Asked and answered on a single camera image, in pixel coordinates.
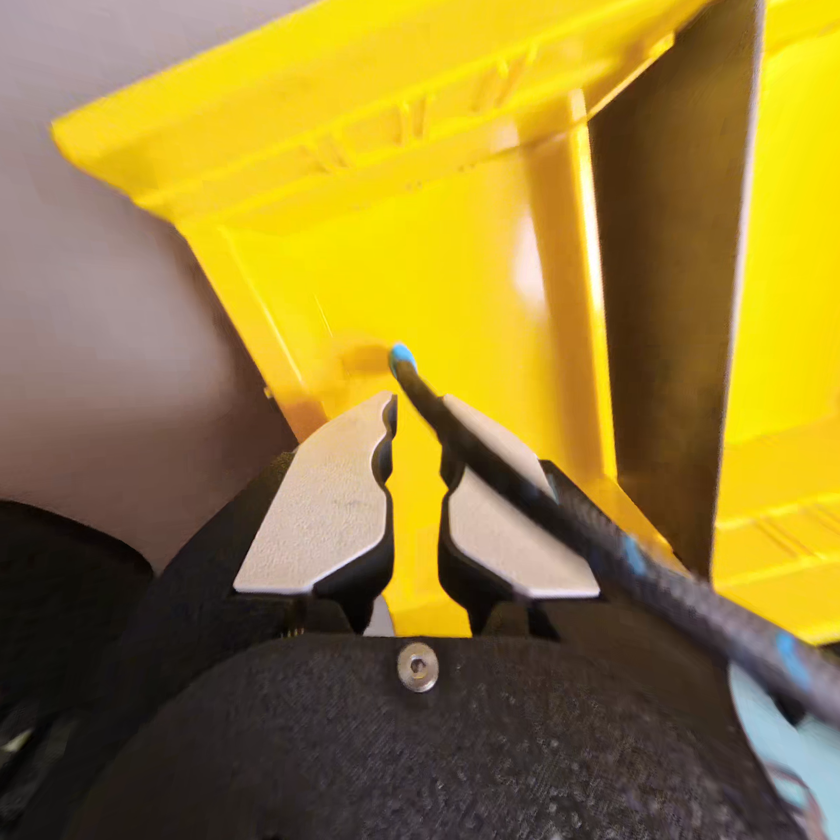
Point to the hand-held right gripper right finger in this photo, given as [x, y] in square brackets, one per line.
[492, 544]

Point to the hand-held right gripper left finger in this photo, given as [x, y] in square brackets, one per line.
[321, 518]

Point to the yellow plastic bin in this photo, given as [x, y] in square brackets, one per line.
[426, 262]

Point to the black bin divider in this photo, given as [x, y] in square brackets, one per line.
[669, 262]

